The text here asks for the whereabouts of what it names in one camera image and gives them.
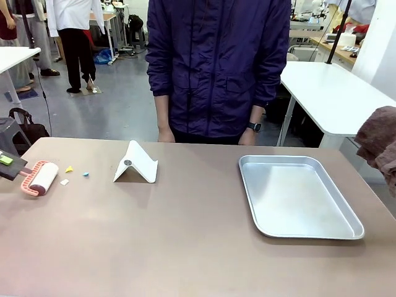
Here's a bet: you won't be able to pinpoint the pink lint roller black handle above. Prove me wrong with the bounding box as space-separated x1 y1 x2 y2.
0 158 60 197

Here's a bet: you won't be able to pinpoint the brown cloth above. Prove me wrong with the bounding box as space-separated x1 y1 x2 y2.
354 105 396 199

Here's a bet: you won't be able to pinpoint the person's left forearm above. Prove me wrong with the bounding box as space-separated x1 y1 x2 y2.
249 104 266 124

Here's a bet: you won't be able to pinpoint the person's right forearm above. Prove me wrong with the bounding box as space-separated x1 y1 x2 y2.
154 93 173 129

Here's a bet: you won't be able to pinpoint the person's right hand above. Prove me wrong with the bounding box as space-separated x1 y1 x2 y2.
157 127 176 144

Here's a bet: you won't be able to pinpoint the person's left hand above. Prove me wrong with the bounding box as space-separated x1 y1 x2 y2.
238 129 257 147

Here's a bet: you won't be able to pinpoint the grey plastic stool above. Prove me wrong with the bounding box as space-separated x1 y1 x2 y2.
0 117 32 157

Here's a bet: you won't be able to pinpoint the black handbag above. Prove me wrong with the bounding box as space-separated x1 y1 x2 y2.
8 107 51 155

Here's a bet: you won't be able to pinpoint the blue floor mat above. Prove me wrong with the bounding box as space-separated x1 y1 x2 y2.
4 89 40 101

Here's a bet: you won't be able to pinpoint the small white side table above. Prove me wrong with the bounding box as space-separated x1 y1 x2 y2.
0 46 42 75

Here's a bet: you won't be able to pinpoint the person in grey clothes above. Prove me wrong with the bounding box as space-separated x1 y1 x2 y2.
14 0 61 78

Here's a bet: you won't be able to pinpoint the black tripod pole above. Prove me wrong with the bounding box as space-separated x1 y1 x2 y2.
20 0 36 51

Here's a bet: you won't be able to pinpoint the white folded stand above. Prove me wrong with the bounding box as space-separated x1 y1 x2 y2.
112 139 159 184

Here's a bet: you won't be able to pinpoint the person white coat black trousers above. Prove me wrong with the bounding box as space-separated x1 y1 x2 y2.
45 0 106 94

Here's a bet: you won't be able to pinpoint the person in dark red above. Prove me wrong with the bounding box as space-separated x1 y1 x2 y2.
0 0 32 94

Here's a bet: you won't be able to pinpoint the blue plastic bag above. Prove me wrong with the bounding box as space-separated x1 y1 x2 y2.
93 47 114 66

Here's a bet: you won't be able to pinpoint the wooden top desk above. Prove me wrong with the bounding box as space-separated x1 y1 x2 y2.
88 10 125 59

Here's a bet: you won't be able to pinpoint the dark plastic stool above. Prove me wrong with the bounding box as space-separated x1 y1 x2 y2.
128 27 147 50

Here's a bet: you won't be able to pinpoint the black backpack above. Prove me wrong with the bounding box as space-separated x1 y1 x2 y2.
127 14 145 31

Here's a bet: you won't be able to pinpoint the person in purple jacket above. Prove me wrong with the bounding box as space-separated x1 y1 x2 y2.
145 0 292 139

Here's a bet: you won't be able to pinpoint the silver metal tray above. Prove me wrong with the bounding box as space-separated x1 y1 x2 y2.
238 155 366 241

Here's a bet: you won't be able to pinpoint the large white side table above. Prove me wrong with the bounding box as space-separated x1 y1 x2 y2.
276 61 396 149

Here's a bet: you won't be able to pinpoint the wooden workbench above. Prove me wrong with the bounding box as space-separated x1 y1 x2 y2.
309 36 361 71

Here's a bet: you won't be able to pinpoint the black stand pole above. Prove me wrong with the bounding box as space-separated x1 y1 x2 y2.
327 0 354 65

